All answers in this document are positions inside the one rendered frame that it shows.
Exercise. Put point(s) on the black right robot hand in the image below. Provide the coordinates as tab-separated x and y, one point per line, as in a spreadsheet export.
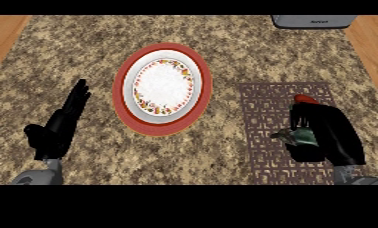
327	132

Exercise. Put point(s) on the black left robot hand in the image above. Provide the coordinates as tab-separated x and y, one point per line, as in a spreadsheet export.
57	128

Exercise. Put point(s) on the red eggplant with green stem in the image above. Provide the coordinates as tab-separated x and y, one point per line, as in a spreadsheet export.
302	136

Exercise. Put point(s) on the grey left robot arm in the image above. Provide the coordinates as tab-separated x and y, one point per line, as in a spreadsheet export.
41	173

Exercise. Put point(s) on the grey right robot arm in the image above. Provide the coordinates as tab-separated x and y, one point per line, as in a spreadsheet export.
352	174

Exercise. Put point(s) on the brown patterned placemat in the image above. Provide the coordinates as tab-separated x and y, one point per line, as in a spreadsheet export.
268	122

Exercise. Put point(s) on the red-rimmed white floral plate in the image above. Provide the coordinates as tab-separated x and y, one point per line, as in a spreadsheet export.
163	88

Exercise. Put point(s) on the grey appliance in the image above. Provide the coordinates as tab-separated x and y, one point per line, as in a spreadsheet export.
314	21

